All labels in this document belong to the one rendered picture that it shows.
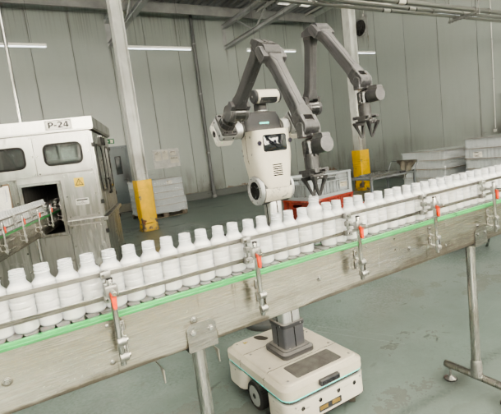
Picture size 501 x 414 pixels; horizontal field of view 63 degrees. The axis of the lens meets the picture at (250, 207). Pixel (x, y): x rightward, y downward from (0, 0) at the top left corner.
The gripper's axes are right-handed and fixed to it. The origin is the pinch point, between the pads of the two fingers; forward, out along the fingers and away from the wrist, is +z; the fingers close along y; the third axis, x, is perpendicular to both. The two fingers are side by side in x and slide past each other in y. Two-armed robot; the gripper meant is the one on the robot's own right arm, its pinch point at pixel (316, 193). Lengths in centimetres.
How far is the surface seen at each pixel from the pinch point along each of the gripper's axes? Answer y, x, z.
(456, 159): -355, 631, 15
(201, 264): -2, -48, 15
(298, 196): -192, 134, 15
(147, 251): -2, -65, 8
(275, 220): -1.8, -18.4, 6.7
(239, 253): -1.5, -34.7, 14.8
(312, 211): -1.2, -2.1, 6.3
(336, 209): -2.4, 10.5, 7.6
